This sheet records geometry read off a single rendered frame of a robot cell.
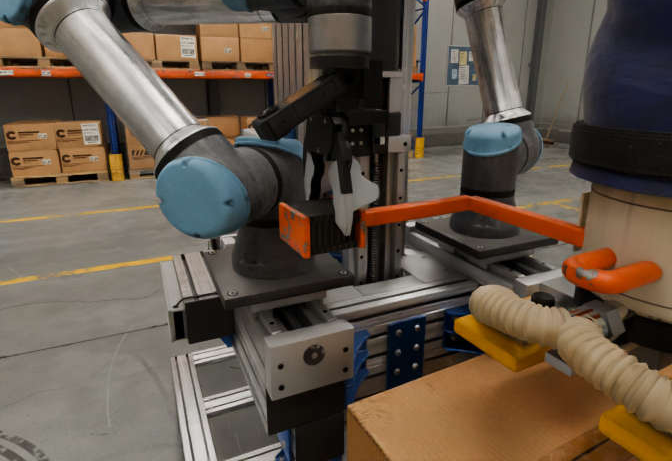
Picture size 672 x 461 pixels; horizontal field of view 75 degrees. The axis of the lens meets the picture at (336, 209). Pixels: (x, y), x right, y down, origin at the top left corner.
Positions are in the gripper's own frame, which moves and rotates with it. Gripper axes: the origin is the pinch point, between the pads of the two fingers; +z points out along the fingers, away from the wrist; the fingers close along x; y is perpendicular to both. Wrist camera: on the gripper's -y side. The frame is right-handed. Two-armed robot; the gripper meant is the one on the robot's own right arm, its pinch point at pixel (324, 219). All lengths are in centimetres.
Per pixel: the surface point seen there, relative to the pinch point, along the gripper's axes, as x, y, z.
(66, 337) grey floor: 214, -56, 118
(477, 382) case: -10.9, 18.6, 23.9
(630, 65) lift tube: -24.2, 19.3, -18.5
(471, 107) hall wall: 764, 781, 30
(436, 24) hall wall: 772, 663, -151
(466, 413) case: -14.8, 12.8, 23.9
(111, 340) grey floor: 199, -33, 118
